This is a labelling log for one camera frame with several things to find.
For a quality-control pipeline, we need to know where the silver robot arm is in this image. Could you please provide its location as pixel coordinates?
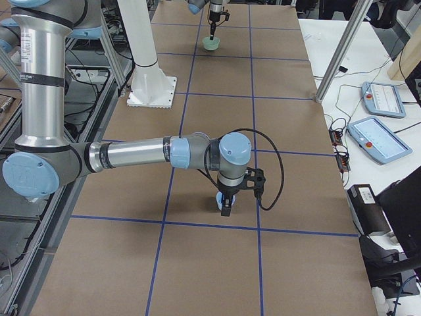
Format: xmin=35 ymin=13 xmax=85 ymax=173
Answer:
xmin=2 ymin=1 xmax=255 ymax=216
xmin=187 ymin=0 xmax=226 ymax=41

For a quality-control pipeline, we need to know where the brown paper table cover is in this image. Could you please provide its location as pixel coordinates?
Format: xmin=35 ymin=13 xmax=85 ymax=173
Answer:
xmin=32 ymin=2 xmax=376 ymax=315

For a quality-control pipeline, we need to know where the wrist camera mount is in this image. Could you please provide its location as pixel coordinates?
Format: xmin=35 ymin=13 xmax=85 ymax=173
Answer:
xmin=242 ymin=167 xmax=266 ymax=200
xmin=220 ymin=10 xmax=230 ymax=24

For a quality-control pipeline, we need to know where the mint green bowl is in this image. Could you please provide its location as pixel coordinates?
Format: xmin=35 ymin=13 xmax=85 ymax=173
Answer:
xmin=202 ymin=36 xmax=220 ymax=51

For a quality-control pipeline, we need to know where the near teach pendant tablet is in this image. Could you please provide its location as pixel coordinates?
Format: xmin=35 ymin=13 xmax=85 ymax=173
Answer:
xmin=347 ymin=116 xmax=412 ymax=165

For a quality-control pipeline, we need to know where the orange black electronics strip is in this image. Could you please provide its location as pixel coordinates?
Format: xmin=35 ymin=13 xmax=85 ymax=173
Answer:
xmin=328 ymin=128 xmax=351 ymax=174

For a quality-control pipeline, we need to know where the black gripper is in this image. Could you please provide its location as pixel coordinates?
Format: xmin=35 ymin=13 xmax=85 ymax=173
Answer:
xmin=209 ymin=11 xmax=222 ymax=40
xmin=218 ymin=183 xmax=240 ymax=217

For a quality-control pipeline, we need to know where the light blue plastic cup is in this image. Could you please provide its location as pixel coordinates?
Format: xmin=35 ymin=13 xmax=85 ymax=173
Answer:
xmin=216 ymin=192 xmax=236 ymax=211

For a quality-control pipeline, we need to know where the aluminium frame post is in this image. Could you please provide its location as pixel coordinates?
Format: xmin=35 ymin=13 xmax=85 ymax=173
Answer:
xmin=314 ymin=0 xmax=372 ymax=103

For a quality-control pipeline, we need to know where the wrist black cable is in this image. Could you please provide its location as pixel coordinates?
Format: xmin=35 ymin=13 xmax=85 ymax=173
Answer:
xmin=202 ymin=128 xmax=285 ymax=211

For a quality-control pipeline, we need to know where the black box on desk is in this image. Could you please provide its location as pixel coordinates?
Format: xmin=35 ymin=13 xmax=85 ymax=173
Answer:
xmin=347 ymin=184 xmax=391 ymax=237

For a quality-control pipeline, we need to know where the teach pendant tablet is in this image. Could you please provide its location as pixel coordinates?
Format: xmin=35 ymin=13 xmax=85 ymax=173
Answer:
xmin=361 ymin=82 xmax=406 ymax=119
xmin=347 ymin=116 xmax=412 ymax=165

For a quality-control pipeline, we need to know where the far teach pendant tablet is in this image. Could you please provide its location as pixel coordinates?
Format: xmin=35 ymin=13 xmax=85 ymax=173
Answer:
xmin=361 ymin=82 xmax=406 ymax=119

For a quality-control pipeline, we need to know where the white camera pole base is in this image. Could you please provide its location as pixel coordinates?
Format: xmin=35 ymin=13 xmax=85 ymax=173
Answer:
xmin=118 ymin=0 xmax=177 ymax=109

